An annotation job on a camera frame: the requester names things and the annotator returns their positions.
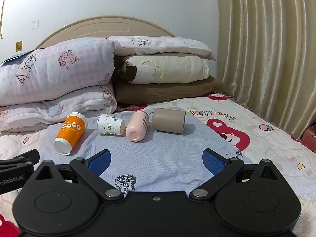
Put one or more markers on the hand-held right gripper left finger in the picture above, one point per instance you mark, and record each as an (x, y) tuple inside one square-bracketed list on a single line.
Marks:
[(100, 164)]

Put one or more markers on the yellow wall sticker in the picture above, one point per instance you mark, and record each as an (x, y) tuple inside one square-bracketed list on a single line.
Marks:
[(19, 46)]

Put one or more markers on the pink cup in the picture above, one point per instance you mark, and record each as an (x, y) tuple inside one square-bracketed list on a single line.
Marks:
[(135, 128)]

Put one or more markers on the printed bed sheet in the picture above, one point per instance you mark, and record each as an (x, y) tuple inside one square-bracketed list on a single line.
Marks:
[(271, 153)]

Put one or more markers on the cream pillow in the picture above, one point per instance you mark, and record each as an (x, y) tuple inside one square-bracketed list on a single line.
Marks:
[(177, 68)]

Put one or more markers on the beige headboard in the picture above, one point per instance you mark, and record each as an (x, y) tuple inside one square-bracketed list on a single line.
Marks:
[(103, 28)]

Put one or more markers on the pink checked folded quilt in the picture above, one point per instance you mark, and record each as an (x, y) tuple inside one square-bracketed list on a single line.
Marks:
[(61, 79)]

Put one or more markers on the orange paper cup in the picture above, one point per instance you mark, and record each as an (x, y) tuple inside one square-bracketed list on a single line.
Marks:
[(70, 133)]

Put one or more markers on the taupe cup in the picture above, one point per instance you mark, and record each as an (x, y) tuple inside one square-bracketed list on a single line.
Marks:
[(167, 121)]

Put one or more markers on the brown pillow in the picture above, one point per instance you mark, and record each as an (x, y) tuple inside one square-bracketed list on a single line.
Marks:
[(167, 90)]

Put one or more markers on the white wall socket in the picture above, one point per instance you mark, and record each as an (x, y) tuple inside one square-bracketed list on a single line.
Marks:
[(35, 24)]

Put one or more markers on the blue-grey patterned cloth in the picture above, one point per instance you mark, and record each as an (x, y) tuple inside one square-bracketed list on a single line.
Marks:
[(158, 155)]

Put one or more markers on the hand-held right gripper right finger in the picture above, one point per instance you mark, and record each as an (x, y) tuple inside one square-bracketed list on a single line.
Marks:
[(213, 163)]

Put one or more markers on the white cup with green print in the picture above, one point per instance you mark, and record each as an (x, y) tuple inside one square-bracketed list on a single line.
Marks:
[(109, 126)]

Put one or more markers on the pink and white printed pillow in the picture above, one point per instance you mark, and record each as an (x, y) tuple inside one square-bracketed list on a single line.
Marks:
[(160, 44)]

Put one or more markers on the red cloth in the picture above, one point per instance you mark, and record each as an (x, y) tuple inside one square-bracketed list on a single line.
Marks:
[(309, 138)]

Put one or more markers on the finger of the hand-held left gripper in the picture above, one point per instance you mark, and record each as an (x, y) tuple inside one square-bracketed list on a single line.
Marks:
[(30, 156)]

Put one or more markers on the cream curtain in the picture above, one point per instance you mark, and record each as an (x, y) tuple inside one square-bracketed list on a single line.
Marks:
[(269, 42)]

